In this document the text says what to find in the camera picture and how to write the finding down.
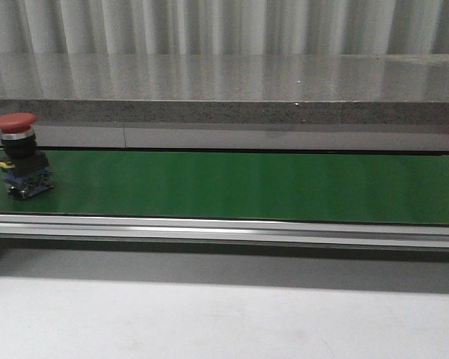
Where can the white curtain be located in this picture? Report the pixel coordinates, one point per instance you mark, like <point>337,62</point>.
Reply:
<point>225,27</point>

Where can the green conveyor belt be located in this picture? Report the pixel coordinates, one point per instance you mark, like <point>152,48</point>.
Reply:
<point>329,199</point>

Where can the red push button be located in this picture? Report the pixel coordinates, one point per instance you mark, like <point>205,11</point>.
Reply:
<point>25,167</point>

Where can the grey granite counter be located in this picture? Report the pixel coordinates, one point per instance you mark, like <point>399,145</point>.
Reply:
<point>257,102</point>

